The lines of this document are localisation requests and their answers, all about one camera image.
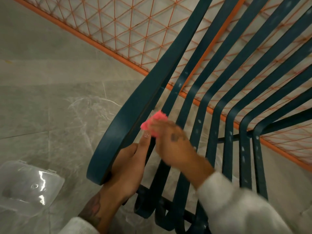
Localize dark teal slatted metal chair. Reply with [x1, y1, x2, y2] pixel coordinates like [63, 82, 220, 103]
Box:
[86, 0, 312, 234]

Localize person's left forearm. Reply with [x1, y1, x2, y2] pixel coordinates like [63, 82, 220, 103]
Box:
[59, 186, 127, 234]

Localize clear plastic container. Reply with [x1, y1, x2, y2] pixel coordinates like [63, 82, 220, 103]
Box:
[0, 160, 65, 217]

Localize person's right hand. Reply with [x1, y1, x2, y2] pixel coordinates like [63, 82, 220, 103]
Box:
[149, 118, 215, 191]

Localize person's left hand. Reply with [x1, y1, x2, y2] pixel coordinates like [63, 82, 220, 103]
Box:
[101, 131, 152, 205]

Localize person's right forearm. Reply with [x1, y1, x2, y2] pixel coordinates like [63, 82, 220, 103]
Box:
[194, 166, 295, 234]

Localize pink cleaning cloth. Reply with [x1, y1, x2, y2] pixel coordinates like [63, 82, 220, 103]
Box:
[140, 110, 169, 139]

